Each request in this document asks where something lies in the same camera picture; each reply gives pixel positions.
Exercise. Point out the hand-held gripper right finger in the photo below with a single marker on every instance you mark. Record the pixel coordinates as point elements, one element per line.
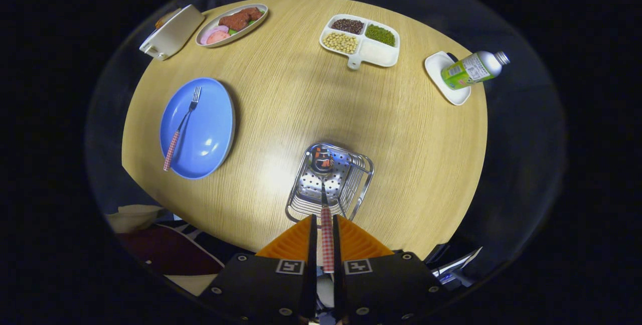
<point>386,285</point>

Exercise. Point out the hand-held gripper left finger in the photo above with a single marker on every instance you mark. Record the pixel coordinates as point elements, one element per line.
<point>266,285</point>

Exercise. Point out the white flat object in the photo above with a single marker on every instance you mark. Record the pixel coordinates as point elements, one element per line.
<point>456,265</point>

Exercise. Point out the perforated steel drain basket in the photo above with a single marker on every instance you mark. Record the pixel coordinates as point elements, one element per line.
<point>306,189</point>

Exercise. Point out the dark red striped cloth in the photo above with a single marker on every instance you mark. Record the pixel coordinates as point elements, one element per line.
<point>165,252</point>

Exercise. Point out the cream cloth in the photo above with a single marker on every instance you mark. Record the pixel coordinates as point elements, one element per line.
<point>133,217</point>

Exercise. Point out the blue round plate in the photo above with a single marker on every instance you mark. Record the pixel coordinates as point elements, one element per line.
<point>210,129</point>

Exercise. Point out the white square coaster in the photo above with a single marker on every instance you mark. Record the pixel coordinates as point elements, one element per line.
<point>454,95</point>

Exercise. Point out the white divided dish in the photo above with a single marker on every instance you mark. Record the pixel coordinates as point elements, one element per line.
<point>381,54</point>

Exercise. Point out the silver bottle with green label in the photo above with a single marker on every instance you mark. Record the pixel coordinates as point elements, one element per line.
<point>471,69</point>

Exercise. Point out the pile of yellow soybeans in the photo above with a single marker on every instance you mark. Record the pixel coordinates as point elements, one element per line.
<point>340,42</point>

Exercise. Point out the pile of green beans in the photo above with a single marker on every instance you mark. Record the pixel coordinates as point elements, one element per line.
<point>380,35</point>

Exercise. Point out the white oval plate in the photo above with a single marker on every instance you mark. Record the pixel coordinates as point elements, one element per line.
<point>241,34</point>

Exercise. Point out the pink ham slices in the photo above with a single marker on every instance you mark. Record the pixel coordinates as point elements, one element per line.
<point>216,37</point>

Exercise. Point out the pile of dark red beans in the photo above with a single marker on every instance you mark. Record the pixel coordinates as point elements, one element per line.
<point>347,26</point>

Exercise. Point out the brown meat pieces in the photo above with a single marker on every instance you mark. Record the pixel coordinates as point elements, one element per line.
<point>238,19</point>

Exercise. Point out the white toaster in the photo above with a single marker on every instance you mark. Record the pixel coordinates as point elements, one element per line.
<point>175,31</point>

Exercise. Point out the brown toast slice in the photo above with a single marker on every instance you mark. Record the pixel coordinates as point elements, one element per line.
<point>163,19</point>

